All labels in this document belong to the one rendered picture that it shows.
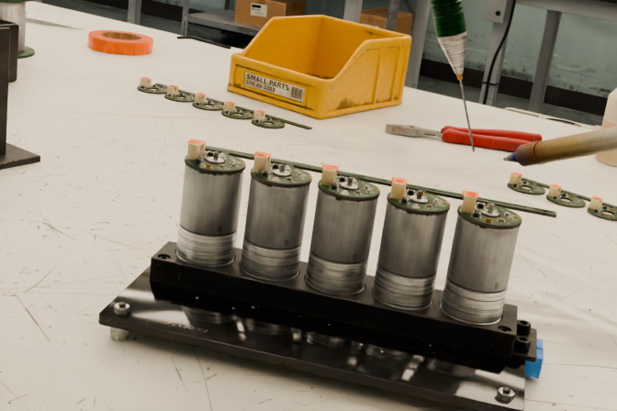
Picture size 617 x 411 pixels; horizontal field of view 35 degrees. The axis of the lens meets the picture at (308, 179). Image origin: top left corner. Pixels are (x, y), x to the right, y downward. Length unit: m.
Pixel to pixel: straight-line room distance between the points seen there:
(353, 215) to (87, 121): 0.33
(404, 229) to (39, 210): 0.21
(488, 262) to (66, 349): 0.16
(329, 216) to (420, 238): 0.04
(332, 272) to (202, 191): 0.06
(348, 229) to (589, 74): 4.56
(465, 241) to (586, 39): 4.55
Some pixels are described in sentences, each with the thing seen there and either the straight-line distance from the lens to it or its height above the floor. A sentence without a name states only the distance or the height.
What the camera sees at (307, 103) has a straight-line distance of 0.76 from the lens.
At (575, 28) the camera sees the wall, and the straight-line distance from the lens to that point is 4.93.
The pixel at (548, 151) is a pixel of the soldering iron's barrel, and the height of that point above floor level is 0.85.
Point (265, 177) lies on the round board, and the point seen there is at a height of 0.81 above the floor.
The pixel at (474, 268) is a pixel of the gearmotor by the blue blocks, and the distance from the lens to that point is 0.38.
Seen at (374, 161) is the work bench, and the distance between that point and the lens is 0.66.
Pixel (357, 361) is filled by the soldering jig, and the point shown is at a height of 0.76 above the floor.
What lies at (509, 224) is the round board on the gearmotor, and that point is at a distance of 0.38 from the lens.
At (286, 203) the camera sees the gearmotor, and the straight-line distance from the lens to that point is 0.39.
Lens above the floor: 0.93
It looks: 17 degrees down
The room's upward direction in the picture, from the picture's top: 8 degrees clockwise
